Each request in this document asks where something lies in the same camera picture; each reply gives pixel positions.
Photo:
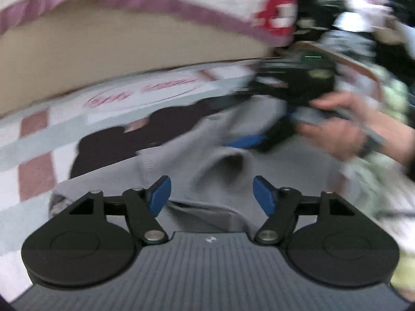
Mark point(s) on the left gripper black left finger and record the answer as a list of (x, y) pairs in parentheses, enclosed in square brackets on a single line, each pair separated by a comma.
[(97, 237)]

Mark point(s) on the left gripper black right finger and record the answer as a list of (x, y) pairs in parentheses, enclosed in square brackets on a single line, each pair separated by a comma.
[(325, 238)]

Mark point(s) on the grey knit sweater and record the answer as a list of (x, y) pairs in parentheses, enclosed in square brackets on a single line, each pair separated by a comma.
[(211, 182)]

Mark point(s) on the person right hand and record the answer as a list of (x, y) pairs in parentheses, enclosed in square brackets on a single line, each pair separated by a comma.
[(340, 138)]

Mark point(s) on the dark brown garment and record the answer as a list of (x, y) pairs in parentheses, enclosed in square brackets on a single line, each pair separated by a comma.
[(112, 145)]

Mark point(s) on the beige bed base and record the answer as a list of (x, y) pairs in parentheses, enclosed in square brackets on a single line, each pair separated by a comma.
[(79, 43)]

